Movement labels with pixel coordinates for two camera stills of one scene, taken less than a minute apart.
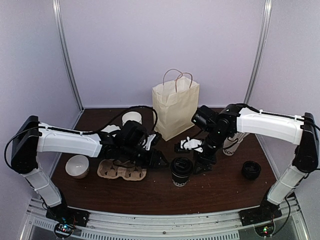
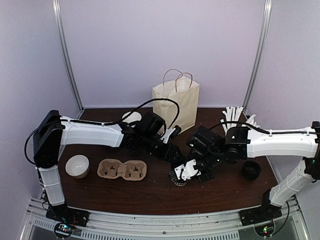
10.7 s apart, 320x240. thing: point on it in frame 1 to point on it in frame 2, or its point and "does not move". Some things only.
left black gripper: (153, 161) to (169, 154)
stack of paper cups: (133, 116) does not move
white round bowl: (77, 166) does not move
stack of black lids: (251, 169) does not move
